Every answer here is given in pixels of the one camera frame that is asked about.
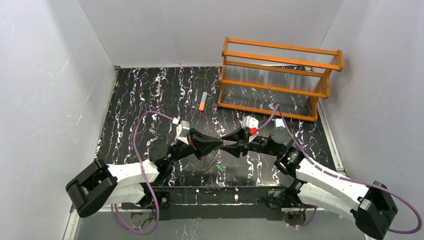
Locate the green headed key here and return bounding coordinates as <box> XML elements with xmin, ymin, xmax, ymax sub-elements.
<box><xmin>217</xmin><ymin>164</ymin><xmax>224</xmax><ymax>173</ymax></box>

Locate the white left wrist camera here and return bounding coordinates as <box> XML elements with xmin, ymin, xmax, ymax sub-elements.
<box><xmin>176</xmin><ymin>120</ymin><xmax>190</xmax><ymax>145</ymax></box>

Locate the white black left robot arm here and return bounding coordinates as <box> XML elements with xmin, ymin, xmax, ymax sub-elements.
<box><xmin>65</xmin><ymin>128</ymin><xmax>223</xmax><ymax>218</ymax></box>

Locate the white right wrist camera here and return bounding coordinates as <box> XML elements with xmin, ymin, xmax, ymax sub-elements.
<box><xmin>241</xmin><ymin>115</ymin><xmax>259</xmax><ymax>136</ymax></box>

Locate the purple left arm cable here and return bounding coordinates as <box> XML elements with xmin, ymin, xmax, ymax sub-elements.
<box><xmin>110</xmin><ymin>110</ymin><xmax>176</xmax><ymax>236</ymax></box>

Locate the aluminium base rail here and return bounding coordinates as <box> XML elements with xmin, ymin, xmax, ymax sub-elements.
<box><xmin>62</xmin><ymin>188</ymin><xmax>377</xmax><ymax>240</ymax></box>

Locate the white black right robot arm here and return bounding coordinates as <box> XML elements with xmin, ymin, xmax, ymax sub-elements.
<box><xmin>221</xmin><ymin>127</ymin><xmax>398</xmax><ymax>240</ymax></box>

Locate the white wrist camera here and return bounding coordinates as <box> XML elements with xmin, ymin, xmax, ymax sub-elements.
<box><xmin>176</xmin><ymin>120</ymin><xmax>190</xmax><ymax>145</ymax></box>
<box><xmin>241</xmin><ymin>115</ymin><xmax>259</xmax><ymax>136</ymax></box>

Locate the orange wooden two-tier shelf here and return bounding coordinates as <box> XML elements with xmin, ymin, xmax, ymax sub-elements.
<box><xmin>217</xmin><ymin>37</ymin><xmax>345</xmax><ymax>122</ymax></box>

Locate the grey orange marker pen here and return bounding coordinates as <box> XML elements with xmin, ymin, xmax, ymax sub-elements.
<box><xmin>198</xmin><ymin>91</ymin><xmax>208</xmax><ymax>112</ymax></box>

